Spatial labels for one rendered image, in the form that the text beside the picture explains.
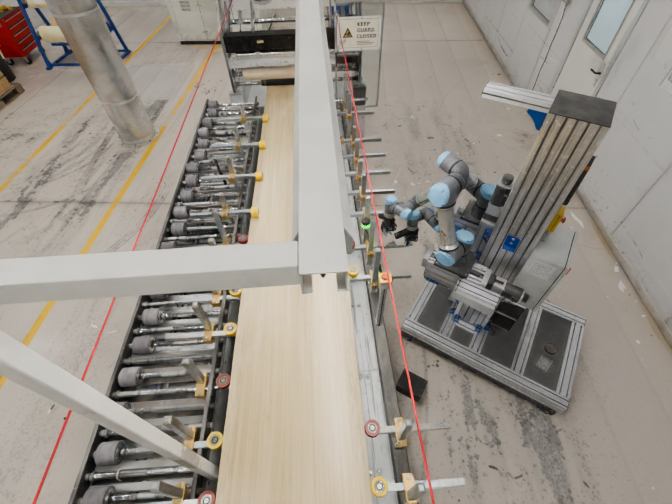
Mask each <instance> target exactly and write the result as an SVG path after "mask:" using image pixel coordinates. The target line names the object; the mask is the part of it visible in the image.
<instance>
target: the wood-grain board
mask: <svg viewBox="0 0 672 504"><path fill-rule="evenodd" d="M294 94H295V89H287V90H268V91H267V92H266V100H265V108H264V114H268V116H269V122H268V123H264V122H263V124H262V132H261V140H260V141H263V140H265V141H266V149H260V148H259V156H258V164H257V171H262V173H263V181H256V180H255V188H254V196H253V204H252V207H258V208H259V217H251V220H250V228H249V236H248V244H256V243H272V242H288V241H292V204H293V149H294ZM215 504H373V502H372V493H371V484H370V474H369V465H368V456H367V447H366V438H365V428H364V419H363V410H362V401H361V392H360V382H359V373H358V364H357V355H356V346H355V336H354V327H353V318H352V309H351V300H350V290H349V281H348V291H338V290H337V278H336V273H326V276H325V277H324V278H322V277H321V275H320V274H312V293H307V294H302V292H301V286H300V285H288V286H273V287H257V288H242V292H241V300H240V308H239V316H238V324H237V332H236V340H235V348H234V356H233V364H232V372H231V380H230V388H229V396H228V404H227V412H226V420H225V428H224V436H223V444H222V452H221V460H220V468H219V476H218V484H217V492H216V500H215Z"/></svg>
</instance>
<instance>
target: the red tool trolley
mask: <svg viewBox="0 0 672 504"><path fill-rule="evenodd" d="M12 8H13V9H11V10H9V11H7V12H4V11H2V12H0V46H1V47H0V51H1V52H2V54H3V56H4V58H5V59H6V62H7V63H8V64H9V65H11V66H12V65H14V64H15V63H14V61H13V60H12V59H10V58H14V57H23V58H24V60H25V62H26V63H27V64H29V65H31V64H32V61H31V60H30V59H29V58H28V57H27V55H28V54H29V53H30V52H31V51H32V50H34V49H35V48H36V47H37V48H38V46H37V44H36V42H35V40H34V37H33V35H32V33H31V31H30V29H29V26H28V24H27V22H26V20H25V18H24V15H23V13H22V11H21V9H20V7H19V6H16V7H12ZM38 51H39V52H40V50H39V48H38Z"/></svg>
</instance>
